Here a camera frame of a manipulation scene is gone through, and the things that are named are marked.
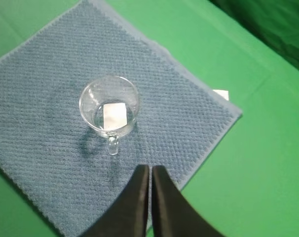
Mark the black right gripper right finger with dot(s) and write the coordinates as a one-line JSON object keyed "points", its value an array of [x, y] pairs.
{"points": [[172, 215]]}

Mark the transparent glass cup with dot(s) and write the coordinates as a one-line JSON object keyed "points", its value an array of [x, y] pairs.
{"points": [[110, 106]]}

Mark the green table cloth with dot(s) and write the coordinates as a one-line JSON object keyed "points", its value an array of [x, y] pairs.
{"points": [[249, 185]]}

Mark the blue textured towel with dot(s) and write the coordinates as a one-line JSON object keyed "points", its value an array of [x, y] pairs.
{"points": [[55, 158]]}

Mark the white towel label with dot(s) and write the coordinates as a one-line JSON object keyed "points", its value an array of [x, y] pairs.
{"points": [[222, 93]]}

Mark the dark green backdrop cloth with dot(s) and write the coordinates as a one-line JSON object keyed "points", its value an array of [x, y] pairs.
{"points": [[274, 22]]}

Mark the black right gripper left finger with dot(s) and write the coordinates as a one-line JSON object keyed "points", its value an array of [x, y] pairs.
{"points": [[128, 215]]}

